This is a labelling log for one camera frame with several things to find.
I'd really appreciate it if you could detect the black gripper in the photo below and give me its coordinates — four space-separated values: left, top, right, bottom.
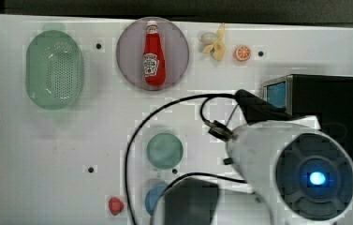
235 89 292 124

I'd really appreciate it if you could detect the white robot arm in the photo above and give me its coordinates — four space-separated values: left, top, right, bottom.
151 90 353 225

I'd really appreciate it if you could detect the toy orange slice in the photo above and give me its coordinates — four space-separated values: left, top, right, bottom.
233 45 251 62

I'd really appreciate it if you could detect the peeled toy banana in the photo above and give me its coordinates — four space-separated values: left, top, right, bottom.
200 23 226 61

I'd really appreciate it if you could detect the green cup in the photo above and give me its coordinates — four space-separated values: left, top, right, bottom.
146 133 184 170

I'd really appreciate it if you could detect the red ketchup bottle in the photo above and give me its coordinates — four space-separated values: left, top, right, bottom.
142 21 167 86

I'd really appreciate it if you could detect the blue cup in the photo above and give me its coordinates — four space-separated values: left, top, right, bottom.
144 182 168 216

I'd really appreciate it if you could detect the grey round plate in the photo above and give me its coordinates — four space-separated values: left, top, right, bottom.
116 17 189 91

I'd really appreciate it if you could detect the red toy strawberry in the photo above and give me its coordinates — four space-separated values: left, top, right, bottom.
108 197 125 216

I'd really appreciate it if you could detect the green colander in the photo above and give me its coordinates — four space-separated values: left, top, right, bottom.
25 23 84 111

